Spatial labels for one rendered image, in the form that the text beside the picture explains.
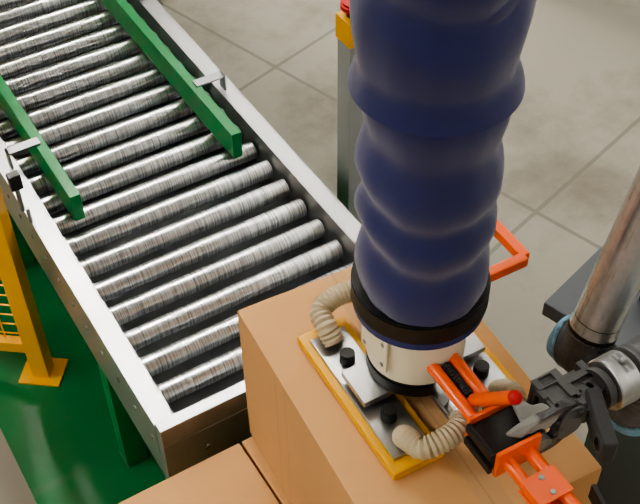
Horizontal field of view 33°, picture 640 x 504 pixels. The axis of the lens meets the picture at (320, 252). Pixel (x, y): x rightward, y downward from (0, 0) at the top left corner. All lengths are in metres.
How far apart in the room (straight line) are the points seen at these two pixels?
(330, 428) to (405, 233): 0.46
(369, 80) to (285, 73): 2.78
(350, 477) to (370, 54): 0.76
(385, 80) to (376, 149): 0.14
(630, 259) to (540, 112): 2.25
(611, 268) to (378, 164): 0.54
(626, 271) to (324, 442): 0.58
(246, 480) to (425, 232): 0.93
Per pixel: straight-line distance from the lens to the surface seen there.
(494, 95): 1.41
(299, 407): 1.91
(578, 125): 4.03
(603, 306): 1.91
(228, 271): 2.69
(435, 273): 1.60
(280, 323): 2.03
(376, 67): 1.38
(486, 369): 1.92
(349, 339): 1.97
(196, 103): 3.08
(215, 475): 2.32
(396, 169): 1.48
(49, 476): 3.05
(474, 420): 1.72
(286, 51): 4.30
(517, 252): 1.99
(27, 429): 3.15
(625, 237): 1.84
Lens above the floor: 2.49
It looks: 46 degrees down
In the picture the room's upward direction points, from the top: 1 degrees counter-clockwise
